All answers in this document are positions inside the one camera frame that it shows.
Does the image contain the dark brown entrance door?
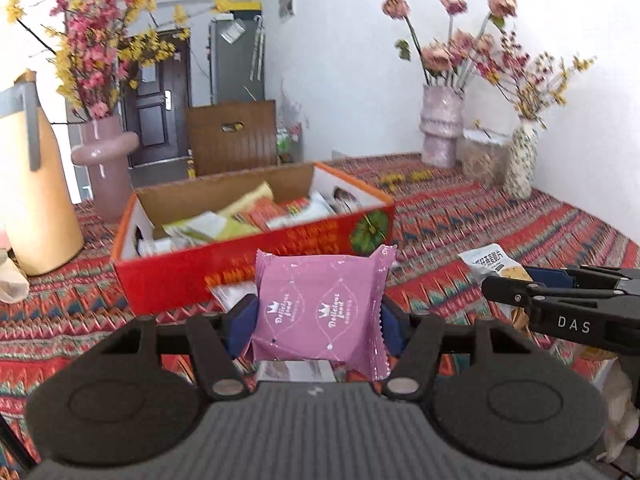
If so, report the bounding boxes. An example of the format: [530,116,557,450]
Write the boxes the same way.
[122,30,191,167]

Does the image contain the brown wooden chair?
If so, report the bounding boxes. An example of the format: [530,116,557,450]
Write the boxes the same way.
[186,101,279,177]

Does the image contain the red cardboard snack box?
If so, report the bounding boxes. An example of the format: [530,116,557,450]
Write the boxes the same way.
[112,162,395,315]

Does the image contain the dried pink roses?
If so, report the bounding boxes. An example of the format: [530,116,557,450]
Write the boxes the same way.
[382,0,518,96]

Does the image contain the pink snack packet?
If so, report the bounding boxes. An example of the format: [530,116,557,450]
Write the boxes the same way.
[250,245,396,382]

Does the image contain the yellow thermos jug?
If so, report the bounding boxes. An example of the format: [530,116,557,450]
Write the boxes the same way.
[1,70,85,276]

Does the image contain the white chips packet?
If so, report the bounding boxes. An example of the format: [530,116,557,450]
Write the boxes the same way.
[459,243,533,330]

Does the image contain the fallen yellow flower petals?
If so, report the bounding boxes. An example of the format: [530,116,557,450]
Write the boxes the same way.
[378,170,433,194]

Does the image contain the red yellow berry sprigs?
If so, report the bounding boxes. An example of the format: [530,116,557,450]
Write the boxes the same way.
[473,30,596,129]

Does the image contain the pink yellow blossom branches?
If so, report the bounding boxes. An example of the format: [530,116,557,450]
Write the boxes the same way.
[4,0,241,126]

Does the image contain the green white snack packet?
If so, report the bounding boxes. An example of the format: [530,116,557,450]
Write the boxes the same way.
[162,211,262,245]

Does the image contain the grey refrigerator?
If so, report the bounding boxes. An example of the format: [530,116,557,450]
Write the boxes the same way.
[208,10,265,104]

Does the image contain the pink glass vase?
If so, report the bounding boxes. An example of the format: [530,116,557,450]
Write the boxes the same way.
[70,115,139,223]

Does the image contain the wall electrical panel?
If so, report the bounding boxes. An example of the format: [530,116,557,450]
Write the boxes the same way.
[278,0,296,22]

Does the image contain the yellow box on refrigerator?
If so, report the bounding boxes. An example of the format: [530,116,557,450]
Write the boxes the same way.
[221,1,262,12]

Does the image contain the beige crumpled paper cup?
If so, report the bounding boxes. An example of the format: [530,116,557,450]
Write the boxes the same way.
[0,249,29,304]

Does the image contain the textured pink ceramic vase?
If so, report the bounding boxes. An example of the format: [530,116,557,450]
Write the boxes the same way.
[420,86,464,169]

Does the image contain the orange red snack packet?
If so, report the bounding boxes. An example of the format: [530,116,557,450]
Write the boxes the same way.
[218,181,286,231]

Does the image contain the white speckled slim vase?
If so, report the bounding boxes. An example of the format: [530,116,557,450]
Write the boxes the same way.
[503,118,539,200]

